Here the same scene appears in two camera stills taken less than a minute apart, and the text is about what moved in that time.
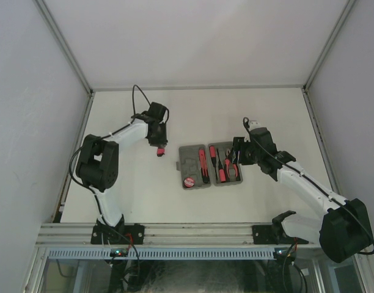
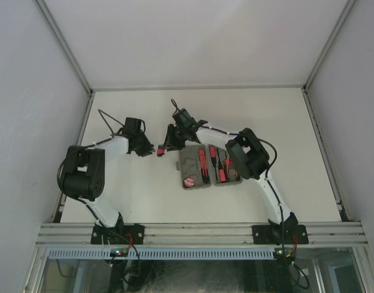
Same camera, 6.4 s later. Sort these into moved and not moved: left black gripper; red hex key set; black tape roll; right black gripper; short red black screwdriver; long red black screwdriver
Moved: left black gripper; right black gripper
Not moved: red hex key set; black tape roll; long red black screwdriver; short red black screwdriver
